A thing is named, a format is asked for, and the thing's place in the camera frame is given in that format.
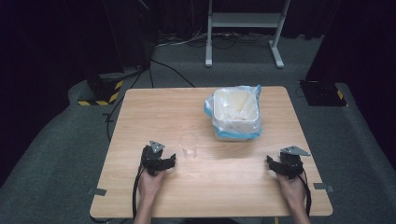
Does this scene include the white square bin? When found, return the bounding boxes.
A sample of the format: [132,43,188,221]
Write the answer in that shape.
[212,88,260,142]

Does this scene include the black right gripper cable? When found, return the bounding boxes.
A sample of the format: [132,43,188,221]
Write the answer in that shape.
[297,173,313,217]

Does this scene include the person's right hand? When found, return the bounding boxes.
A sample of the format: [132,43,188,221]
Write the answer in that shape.
[276,172,308,209]

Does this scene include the black floor cable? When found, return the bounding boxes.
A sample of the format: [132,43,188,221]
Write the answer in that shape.
[102,69,145,143]
[150,58,196,89]

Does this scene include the white metal stand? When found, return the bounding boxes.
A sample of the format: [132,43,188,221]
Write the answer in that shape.
[204,0,292,70]

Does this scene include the bundle of floor cables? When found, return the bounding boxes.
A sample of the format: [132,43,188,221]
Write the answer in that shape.
[154,30,273,50]

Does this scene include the white tray in blue bag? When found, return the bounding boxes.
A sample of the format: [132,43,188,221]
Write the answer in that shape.
[203,84,263,142]

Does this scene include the dark curtain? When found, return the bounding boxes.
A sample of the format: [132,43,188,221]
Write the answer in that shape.
[0,0,158,188]
[304,0,396,171]

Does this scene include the clear plastic cup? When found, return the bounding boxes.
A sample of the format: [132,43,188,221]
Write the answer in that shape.
[177,133,200,159]

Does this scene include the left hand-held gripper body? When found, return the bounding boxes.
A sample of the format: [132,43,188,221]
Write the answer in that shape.
[140,140,165,177]

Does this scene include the black yellow striped stand base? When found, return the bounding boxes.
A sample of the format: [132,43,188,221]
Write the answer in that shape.
[77,72,124,107]

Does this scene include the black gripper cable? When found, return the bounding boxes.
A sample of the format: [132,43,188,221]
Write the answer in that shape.
[297,173,313,217]
[132,165,147,219]

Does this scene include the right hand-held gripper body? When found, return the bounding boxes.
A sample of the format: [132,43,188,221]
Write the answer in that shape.
[277,145,312,181]

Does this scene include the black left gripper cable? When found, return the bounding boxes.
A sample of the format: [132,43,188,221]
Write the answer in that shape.
[132,165,147,219]

